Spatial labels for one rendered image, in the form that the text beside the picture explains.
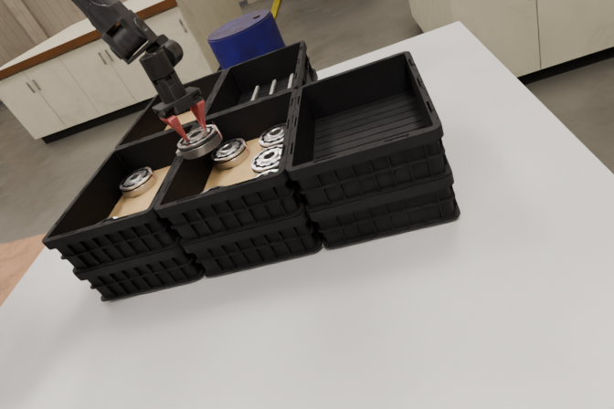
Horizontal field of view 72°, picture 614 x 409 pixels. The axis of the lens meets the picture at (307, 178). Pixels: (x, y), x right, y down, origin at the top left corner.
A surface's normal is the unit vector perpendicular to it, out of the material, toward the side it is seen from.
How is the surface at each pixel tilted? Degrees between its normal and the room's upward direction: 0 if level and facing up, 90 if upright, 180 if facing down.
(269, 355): 0
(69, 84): 90
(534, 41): 90
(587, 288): 0
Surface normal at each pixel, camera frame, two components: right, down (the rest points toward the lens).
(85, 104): -0.05, 0.59
